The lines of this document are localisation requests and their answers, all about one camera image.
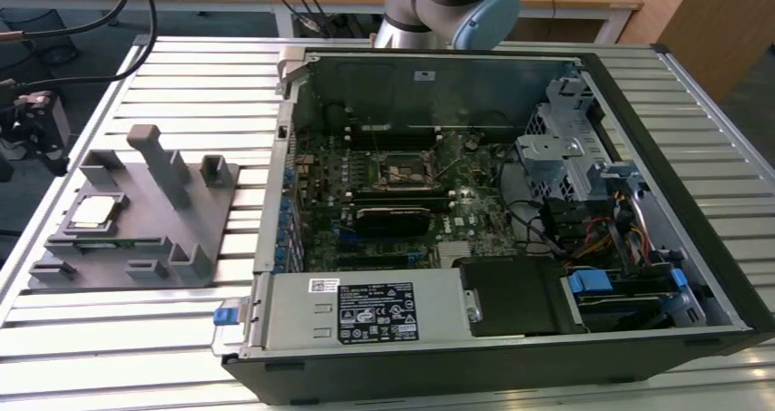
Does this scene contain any silver square CPU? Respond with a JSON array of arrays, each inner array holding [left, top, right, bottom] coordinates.
[[65, 196, 125, 228]]

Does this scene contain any metal socket cover frame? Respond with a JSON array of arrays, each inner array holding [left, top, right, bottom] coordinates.
[[426, 131, 460, 180]]

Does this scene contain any CPU socket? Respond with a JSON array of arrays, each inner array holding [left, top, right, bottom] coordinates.
[[375, 150, 443, 192]]

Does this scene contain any black mesh waste bin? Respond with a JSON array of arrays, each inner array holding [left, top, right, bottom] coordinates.
[[0, 9, 80, 66]]

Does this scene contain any grey plastic parts rack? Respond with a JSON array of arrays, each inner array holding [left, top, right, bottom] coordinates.
[[27, 123, 243, 290]]

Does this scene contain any green RAM stick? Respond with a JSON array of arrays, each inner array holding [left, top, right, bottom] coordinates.
[[72, 238, 164, 251]]

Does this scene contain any silver power supply unit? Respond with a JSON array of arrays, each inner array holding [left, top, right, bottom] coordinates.
[[263, 269, 468, 350]]

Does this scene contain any black RAM slot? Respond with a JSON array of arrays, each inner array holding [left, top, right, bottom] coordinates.
[[348, 199, 456, 211], [348, 190, 456, 202], [343, 127, 442, 139], [343, 136, 442, 150]]

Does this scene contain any small black graphics card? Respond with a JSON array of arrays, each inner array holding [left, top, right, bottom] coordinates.
[[355, 205, 434, 239]]

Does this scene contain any silver chipset heatsink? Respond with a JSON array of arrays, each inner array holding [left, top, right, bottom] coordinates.
[[436, 241, 474, 267]]

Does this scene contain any green motherboard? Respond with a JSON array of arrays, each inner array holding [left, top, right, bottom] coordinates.
[[293, 127, 528, 271]]

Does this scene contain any black open PC case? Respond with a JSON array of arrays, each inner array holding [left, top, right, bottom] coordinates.
[[211, 43, 775, 406]]

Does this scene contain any silver metal drive cage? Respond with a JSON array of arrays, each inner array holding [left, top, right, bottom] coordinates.
[[514, 77, 612, 203]]

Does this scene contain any hard disk in blue carrier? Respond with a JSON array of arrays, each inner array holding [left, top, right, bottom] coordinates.
[[566, 268, 679, 334]]

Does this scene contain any wooden cabinet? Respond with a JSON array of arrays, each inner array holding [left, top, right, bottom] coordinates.
[[616, 0, 775, 103]]

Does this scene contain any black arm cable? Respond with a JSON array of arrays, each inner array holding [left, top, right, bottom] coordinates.
[[0, 0, 160, 95]]

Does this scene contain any black cable bundle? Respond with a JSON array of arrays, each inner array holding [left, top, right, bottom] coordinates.
[[542, 197, 592, 254]]

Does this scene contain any yellow orange wire bundle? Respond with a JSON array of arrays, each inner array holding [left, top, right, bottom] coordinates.
[[566, 233, 650, 260]]

